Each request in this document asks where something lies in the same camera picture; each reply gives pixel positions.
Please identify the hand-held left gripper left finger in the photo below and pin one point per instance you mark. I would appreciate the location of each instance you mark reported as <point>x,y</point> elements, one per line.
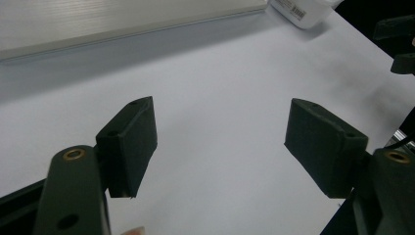
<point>130,143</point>

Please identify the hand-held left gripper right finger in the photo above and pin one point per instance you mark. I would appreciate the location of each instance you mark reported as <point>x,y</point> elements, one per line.
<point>321,150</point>

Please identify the white container with barcode label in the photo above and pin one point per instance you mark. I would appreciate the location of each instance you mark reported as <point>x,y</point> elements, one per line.
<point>301,11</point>

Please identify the white flat panel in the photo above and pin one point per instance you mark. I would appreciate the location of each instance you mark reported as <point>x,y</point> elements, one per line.
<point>107,23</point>

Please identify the metal rail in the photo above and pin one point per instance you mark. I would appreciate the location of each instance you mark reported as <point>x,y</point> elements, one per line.
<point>398,134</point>

